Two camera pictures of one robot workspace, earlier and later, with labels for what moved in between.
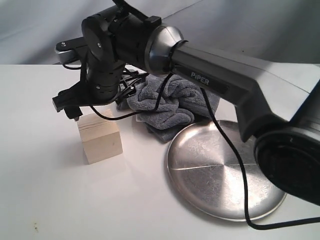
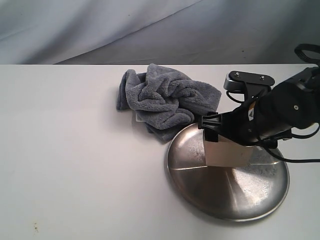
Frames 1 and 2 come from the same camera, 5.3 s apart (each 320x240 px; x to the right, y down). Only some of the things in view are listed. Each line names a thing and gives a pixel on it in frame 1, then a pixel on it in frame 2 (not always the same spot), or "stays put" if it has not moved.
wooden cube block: (100, 137) → (227, 152)
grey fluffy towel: (182, 104) stays put
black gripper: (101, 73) → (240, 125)
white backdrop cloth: (285, 31) stays put
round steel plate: (204, 172) stays put
